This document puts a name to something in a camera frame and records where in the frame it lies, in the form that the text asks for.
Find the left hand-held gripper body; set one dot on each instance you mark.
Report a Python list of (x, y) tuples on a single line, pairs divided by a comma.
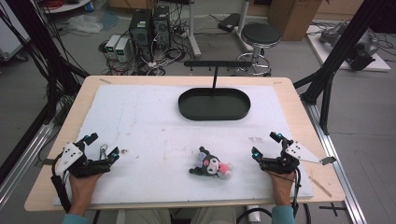
[(73, 157)]

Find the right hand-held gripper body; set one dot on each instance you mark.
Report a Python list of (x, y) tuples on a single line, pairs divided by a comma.
[(281, 163)]

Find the silver metal carabiner clip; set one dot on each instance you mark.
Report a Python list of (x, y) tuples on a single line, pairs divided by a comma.
[(103, 152)]

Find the black oval tray hook stand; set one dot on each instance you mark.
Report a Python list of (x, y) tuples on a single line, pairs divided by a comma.
[(214, 105)]

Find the person's right hand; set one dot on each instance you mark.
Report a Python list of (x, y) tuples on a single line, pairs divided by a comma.
[(284, 188)]

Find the person's left hand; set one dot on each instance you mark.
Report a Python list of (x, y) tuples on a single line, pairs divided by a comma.
[(81, 193)]

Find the black tape piece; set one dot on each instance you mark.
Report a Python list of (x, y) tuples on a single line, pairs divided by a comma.
[(46, 161), (330, 160)]

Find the thin wooden stick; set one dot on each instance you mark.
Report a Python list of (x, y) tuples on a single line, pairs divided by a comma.
[(320, 186)]

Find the white cylinder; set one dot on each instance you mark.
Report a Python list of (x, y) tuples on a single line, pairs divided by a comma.
[(252, 213)]

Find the white foam mat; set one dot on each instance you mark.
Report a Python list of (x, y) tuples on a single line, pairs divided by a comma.
[(174, 140)]

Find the person's left leg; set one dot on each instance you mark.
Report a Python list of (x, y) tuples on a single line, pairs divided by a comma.
[(146, 216)]

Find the person's leg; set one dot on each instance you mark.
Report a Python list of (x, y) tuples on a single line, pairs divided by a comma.
[(146, 216), (214, 216)]

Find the person's right leg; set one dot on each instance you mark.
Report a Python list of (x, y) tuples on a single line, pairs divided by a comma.
[(214, 216)]

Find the grey bench power supply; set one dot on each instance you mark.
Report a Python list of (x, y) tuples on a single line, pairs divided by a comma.
[(122, 49), (112, 45)]

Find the black round stool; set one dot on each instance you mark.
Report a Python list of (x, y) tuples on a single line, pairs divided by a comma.
[(261, 34)]

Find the white board with grey device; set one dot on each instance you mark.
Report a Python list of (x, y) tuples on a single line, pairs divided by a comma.
[(345, 49)]

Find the clear plastic bag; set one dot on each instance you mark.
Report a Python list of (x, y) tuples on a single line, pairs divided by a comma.
[(84, 23)]

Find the white desk leg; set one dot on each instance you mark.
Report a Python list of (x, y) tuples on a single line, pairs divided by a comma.
[(193, 31), (243, 25)]

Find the black computer tower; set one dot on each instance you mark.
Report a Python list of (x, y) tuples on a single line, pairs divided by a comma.
[(161, 26), (140, 31)]

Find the brown cardboard box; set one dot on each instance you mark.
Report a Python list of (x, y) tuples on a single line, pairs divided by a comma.
[(294, 18)]

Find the flat black box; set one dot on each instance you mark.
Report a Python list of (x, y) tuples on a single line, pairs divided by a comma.
[(229, 22)]

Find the aluminium rail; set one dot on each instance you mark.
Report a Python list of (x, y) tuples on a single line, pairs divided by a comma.
[(21, 165), (336, 165)]

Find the black metal frame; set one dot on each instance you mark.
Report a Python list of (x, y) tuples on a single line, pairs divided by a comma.
[(339, 53), (37, 46)]

